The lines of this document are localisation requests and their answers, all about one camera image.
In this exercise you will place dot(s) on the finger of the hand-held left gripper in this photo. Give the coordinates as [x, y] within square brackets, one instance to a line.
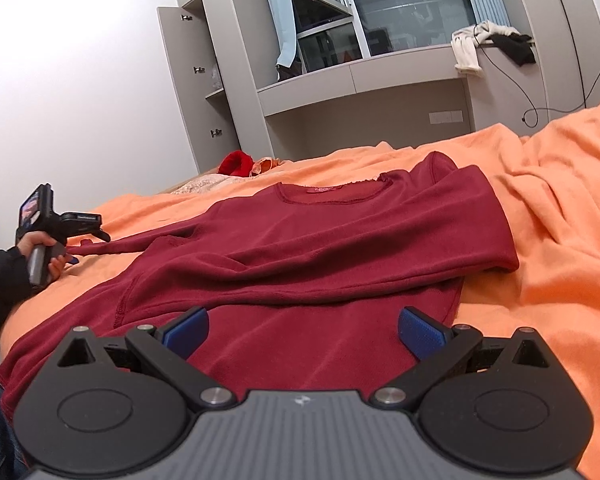
[101, 235]
[73, 260]

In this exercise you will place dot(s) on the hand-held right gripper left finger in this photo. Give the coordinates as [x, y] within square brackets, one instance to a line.
[187, 331]

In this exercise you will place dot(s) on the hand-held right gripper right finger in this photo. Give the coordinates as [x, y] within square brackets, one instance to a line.
[420, 332]

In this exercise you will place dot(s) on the dark red sweater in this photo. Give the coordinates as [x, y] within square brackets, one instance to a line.
[305, 240]

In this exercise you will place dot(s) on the person's left hand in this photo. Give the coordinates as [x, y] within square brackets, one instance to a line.
[30, 242]

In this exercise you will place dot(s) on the pink lace pillow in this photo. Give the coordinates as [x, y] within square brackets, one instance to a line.
[205, 183]

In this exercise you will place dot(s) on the bright red cloth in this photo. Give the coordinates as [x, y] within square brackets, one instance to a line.
[235, 162]

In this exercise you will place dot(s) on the orange blanket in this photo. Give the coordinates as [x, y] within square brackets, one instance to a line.
[555, 235]

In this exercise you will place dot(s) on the grey wardrobe with shelves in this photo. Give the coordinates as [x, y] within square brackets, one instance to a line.
[195, 85]

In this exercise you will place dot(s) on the small orange cloth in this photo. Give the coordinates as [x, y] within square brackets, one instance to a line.
[266, 165]

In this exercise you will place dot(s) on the grey window cabinet unit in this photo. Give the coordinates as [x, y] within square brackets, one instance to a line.
[360, 90]

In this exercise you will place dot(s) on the dark cloth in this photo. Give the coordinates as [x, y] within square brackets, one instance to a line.
[289, 70]

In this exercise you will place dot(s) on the light blue curtain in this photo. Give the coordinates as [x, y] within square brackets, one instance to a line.
[280, 10]

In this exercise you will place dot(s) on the white garment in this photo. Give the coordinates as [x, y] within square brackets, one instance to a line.
[467, 47]

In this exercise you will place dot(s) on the black garment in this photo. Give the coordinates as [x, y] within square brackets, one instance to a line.
[515, 47]

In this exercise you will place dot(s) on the window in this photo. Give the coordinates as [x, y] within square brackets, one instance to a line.
[380, 10]

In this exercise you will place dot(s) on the grey tall wardrobe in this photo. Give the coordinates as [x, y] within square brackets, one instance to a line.
[555, 35]

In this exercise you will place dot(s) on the white wall socket plate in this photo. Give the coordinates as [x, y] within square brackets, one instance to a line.
[446, 117]

